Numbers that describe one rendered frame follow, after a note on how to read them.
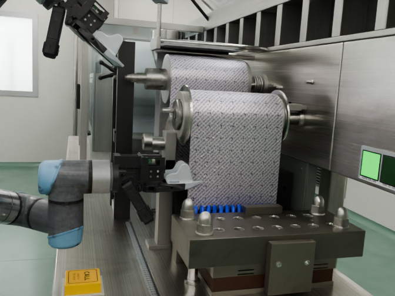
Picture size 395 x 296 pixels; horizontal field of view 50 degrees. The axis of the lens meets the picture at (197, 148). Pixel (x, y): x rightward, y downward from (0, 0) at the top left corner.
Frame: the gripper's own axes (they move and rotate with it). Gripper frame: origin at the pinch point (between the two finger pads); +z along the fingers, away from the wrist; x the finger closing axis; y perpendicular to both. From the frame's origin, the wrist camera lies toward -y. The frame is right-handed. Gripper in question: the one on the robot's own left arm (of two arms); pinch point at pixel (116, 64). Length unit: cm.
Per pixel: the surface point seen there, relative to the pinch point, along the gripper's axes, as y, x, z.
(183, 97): 4.8, -5.2, 15.9
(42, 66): -28, 548, -49
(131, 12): 119, 548, -8
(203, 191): -8.8, -8.1, 34.4
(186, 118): 1.3, -7.5, 19.4
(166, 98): 4.5, 20.2, 18.1
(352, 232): 6, -28, 59
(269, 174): 5.4, -8.1, 45.0
